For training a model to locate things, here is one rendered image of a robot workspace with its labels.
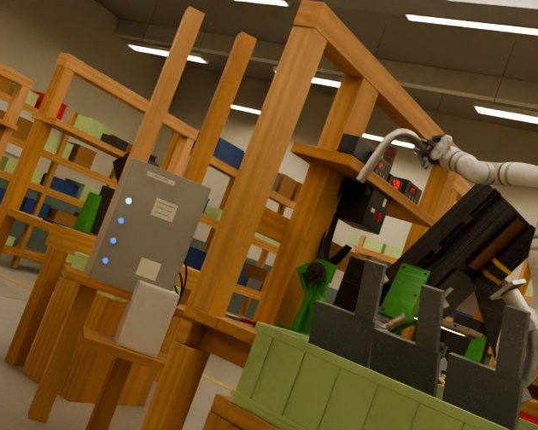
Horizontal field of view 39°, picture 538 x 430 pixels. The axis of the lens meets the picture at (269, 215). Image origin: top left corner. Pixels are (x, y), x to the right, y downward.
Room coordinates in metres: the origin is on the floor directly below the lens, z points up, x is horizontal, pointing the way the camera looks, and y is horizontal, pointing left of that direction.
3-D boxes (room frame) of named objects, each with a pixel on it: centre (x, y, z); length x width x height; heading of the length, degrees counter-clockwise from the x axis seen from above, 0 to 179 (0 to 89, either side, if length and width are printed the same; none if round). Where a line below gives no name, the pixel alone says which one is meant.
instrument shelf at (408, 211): (2.98, -0.35, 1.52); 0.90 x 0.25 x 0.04; 145
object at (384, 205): (2.86, -0.33, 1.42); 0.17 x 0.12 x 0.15; 145
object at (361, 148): (2.72, -0.22, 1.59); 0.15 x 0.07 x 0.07; 145
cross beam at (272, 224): (3.04, -0.26, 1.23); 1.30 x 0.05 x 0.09; 145
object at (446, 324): (2.84, -0.69, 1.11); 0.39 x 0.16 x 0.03; 55
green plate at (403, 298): (2.73, -0.57, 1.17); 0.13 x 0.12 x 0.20; 145
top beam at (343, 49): (3.00, -0.32, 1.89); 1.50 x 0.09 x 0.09; 145
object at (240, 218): (3.00, -0.32, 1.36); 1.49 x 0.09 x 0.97; 145
